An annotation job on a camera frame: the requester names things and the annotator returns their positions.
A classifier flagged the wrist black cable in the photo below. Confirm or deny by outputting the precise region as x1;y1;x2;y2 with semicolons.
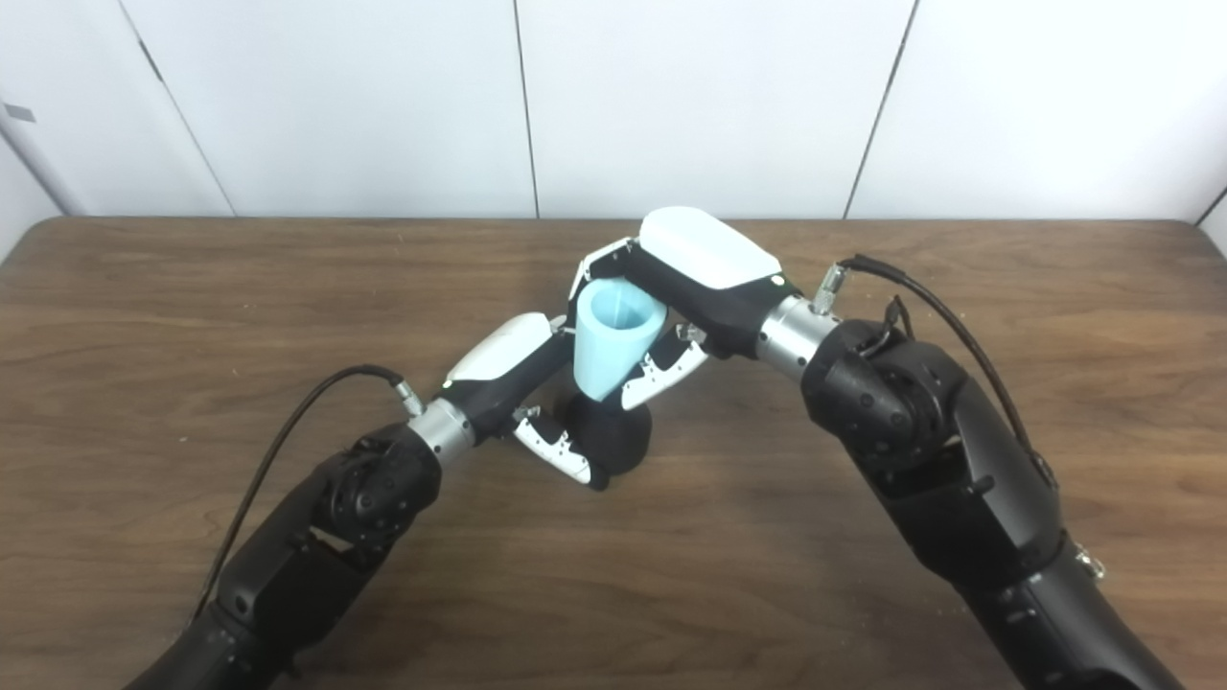
192;365;426;619
813;254;1060;490

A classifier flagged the light-blue hose piece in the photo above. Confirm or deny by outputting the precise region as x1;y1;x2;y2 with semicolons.
572;278;668;403

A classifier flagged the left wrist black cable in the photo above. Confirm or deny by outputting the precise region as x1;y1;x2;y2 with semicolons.
192;365;426;619

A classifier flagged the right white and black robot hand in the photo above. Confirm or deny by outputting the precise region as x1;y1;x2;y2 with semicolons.
567;206;801;411

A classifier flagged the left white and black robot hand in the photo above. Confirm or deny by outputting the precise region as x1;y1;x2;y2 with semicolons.
441;311;614;492

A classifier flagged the black nozzle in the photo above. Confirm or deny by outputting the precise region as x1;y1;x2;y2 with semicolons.
556;388;654;480

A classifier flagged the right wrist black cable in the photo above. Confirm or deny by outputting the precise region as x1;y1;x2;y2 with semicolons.
813;254;1060;490

